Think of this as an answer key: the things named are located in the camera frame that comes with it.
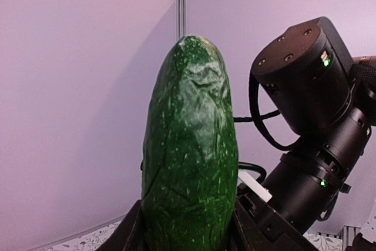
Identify floral table mat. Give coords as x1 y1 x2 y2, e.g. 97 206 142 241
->
38 220 343 251

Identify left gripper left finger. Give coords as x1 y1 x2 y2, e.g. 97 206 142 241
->
99 200 147 251

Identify right metal frame post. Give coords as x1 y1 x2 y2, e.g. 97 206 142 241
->
176 0 186 40

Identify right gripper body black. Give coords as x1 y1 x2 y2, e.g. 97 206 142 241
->
236 189 316 251

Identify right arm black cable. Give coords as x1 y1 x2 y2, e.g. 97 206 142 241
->
233 71 297 150

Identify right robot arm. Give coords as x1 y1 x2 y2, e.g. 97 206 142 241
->
228 16 375 250

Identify toy cucumber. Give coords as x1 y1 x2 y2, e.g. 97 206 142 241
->
141 35 239 250

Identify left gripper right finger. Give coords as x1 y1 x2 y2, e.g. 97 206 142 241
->
231 200 264 251

